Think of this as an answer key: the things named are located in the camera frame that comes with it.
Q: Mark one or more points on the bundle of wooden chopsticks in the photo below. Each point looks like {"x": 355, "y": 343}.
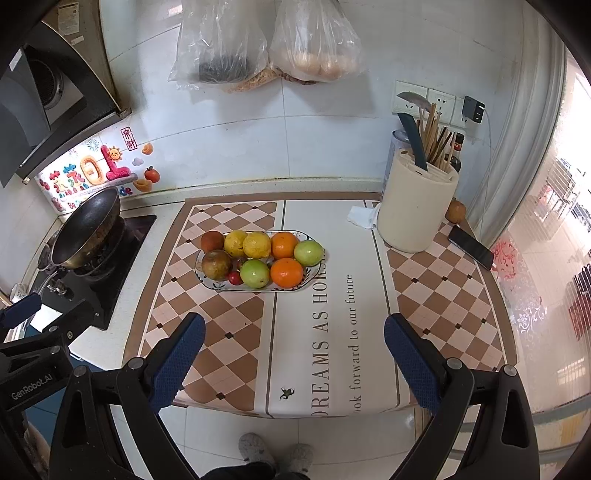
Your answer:
{"x": 436, "y": 143}

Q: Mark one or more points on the small brown orange fruit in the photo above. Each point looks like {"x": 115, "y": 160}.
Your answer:
{"x": 456, "y": 211}

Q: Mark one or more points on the red cherry tomato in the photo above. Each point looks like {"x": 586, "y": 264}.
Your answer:
{"x": 234, "y": 278}

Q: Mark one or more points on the white tissue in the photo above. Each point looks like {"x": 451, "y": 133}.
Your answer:
{"x": 364, "y": 217}

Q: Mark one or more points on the clear plastic bag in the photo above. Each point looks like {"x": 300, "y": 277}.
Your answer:
{"x": 217, "y": 46}
{"x": 318, "y": 41}

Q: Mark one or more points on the dark sauce bottle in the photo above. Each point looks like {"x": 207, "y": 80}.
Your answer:
{"x": 457, "y": 152}

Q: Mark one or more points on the floral ceramic plate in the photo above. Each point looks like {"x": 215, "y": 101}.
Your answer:
{"x": 314, "y": 275}

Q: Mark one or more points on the checkered table mat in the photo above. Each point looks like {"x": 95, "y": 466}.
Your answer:
{"x": 323, "y": 217}

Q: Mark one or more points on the black wok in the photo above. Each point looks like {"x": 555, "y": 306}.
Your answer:
{"x": 87, "y": 226}

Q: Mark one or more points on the black range hood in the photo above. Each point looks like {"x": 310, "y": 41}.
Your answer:
{"x": 69, "y": 92}

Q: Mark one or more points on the orange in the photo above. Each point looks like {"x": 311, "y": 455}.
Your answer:
{"x": 286, "y": 272}
{"x": 284, "y": 244}

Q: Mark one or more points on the black gas stove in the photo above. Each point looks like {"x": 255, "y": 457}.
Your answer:
{"x": 129, "y": 244}

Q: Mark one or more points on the large yellow lemon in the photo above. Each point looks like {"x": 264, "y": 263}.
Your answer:
{"x": 257, "y": 244}

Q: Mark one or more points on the person's dark trousers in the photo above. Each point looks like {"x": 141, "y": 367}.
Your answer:
{"x": 258, "y": 473}

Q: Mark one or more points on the green apple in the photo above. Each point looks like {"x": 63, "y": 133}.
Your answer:
{"x": 308, "y": 252}
{"x": 254, "y": 273}

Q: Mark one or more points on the metal kitchen utensil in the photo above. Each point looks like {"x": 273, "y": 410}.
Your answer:
{"x": 412, "y": 98}

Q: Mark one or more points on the reddish brown fruit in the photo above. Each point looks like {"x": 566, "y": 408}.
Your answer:
{"x": 211, "y": 241}

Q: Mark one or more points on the cream utensil holder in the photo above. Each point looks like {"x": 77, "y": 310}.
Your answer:
{"x": 415, "y": 207}

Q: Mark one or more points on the grey fluffy slipper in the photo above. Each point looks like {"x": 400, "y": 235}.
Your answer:
{"x": 299, "y": 457}
{"x": 254, "y": 450}

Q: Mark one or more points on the white wall socket panel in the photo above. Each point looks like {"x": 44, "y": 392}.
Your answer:
{"x": 443, "y": 99}

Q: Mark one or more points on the small yellow lemon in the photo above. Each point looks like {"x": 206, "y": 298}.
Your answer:
{"x": 234, "y": 242}

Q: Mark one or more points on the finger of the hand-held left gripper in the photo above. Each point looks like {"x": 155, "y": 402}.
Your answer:
{"x": 21, "y": 307}
{"x": 74, "y": 321}

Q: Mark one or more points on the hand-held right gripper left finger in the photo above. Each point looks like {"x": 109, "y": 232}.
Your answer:
{"x": 180, "y": 364}

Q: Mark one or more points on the group of colourful wall stickers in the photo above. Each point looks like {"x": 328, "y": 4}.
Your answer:
{"x": 92, "y": 170}

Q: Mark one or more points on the black charger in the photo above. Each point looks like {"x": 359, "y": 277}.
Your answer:
{"x": 474, "y": 110}

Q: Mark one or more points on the person's left forearm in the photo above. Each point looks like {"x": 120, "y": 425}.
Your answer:
{"x": 37, "y": 447}

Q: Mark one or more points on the black smartphone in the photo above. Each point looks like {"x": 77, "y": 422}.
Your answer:
{"x": 471, "y": 247}

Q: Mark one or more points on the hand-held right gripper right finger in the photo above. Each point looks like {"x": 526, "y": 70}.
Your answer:
{"x": 411, "y": 364}

